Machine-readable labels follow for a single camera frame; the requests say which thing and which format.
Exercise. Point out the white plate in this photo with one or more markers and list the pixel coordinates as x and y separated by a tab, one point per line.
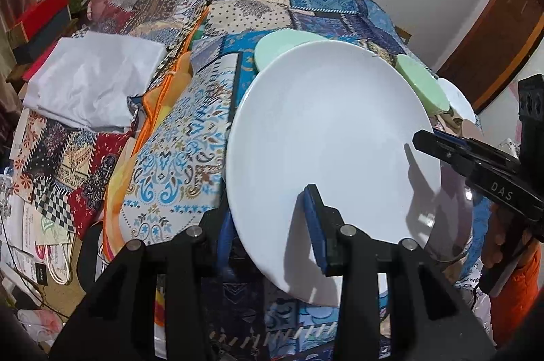
323	140
457	216

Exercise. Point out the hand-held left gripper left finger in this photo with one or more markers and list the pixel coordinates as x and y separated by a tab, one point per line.
223	242

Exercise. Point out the white bowl with brown spots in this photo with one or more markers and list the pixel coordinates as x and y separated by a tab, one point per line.
461	99

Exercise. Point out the green plate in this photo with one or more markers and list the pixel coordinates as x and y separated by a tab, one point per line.
280	44

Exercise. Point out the dark box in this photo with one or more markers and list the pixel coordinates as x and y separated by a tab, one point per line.
42	38

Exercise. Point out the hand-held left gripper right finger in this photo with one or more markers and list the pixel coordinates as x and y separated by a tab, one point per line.
312	225

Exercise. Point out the red box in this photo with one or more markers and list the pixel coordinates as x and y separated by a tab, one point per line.
40	12

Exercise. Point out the papers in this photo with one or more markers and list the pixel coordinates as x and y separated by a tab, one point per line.
34	229

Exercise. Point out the white cloth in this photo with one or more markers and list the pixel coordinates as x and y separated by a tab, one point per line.
93	76

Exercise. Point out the green bowl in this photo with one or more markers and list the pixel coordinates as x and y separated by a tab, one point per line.
423	85

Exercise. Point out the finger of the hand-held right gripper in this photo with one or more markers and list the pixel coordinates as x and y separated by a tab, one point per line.
461	142
437	150

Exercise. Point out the wooden door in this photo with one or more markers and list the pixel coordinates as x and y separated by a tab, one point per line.
497	29

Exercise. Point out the white plastic bag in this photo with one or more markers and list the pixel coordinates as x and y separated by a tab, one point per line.
40	322

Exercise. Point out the patchwork blanket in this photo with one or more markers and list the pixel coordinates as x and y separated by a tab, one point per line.
191	157

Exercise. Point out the person's right hand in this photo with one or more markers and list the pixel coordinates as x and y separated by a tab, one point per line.
493	246

